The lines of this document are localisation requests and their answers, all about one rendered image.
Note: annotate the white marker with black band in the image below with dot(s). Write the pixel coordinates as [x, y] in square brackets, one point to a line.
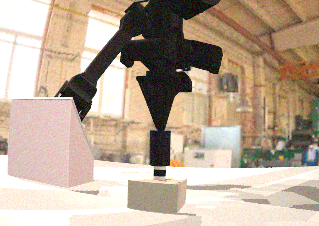
[159, 172]

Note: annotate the black marker cap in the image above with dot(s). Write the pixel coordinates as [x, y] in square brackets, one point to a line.
[160, 148]

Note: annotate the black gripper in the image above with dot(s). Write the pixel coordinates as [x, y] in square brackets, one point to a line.
[162, 82]

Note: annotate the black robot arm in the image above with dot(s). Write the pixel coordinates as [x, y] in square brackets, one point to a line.
[83, 86]

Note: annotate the tan rectangular block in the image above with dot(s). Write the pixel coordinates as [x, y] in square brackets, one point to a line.
[166, 196]

